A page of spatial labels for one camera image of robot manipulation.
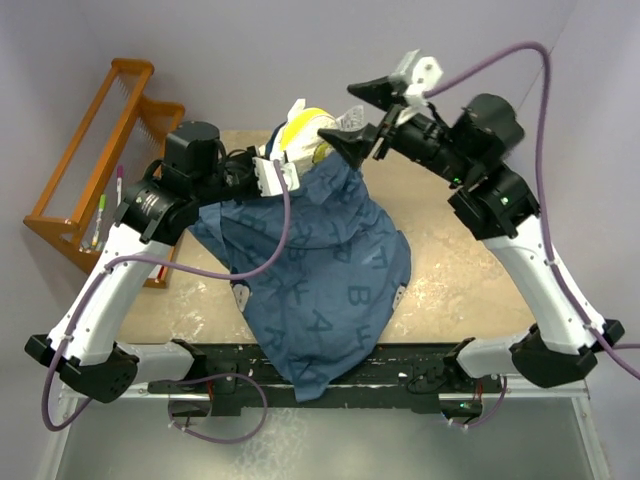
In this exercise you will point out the white quilted pillow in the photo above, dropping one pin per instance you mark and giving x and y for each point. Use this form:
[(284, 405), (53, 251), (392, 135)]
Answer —
[(298, 142)]

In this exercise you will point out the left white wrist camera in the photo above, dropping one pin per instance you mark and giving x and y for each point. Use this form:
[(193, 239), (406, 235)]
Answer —
[(273, 179)]

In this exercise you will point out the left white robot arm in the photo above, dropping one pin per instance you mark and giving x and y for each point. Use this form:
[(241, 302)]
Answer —
[(195, 171)]

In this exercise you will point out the green marker pen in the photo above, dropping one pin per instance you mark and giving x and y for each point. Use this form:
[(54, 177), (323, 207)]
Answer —
[(98, 221)]

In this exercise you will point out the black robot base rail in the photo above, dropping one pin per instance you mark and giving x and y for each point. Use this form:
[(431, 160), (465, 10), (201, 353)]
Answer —
[(394, 376)]

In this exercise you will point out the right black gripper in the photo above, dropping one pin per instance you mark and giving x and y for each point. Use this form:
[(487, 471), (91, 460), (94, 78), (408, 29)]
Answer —
[(356, 144)]

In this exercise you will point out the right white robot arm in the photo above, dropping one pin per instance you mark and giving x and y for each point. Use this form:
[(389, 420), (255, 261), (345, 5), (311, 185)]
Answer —
[(466, 154)]

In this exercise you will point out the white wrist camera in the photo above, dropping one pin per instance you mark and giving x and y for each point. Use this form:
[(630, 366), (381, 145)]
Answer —
[(416, 74), (273, 179)]

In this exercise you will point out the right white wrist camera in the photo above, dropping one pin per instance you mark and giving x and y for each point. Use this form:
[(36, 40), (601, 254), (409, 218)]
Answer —
[(416, 74)]

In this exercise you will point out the blue cartoon print pillowcase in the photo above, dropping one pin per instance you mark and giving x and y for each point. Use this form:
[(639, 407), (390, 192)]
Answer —
[(320, 309)]

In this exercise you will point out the red white box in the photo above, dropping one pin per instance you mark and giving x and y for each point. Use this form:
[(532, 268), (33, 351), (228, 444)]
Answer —
[(158, 273)]

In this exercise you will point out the pink marker pen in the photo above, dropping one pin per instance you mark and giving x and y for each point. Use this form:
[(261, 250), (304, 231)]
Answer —
[(119, 183)]

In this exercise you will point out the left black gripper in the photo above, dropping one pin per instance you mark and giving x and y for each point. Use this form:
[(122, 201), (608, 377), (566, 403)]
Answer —
[(246, 159)]

